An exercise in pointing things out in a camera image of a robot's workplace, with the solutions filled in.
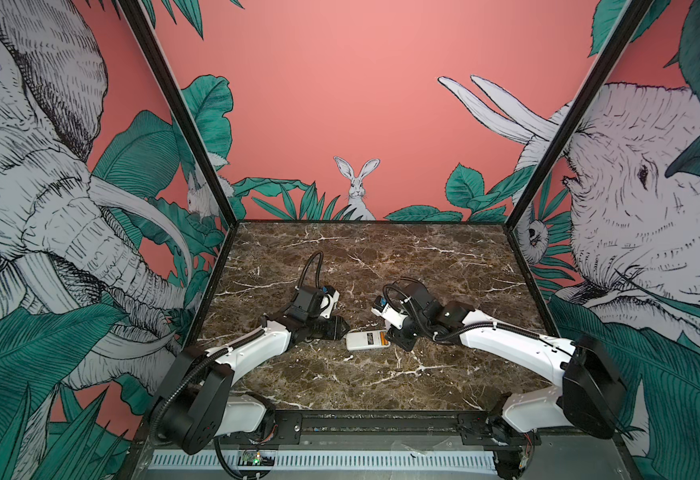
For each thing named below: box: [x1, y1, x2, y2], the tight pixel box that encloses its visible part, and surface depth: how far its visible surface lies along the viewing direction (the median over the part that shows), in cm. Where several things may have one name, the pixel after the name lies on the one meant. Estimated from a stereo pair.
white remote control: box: [345, 330, 391, 351], surface depth 90 cm
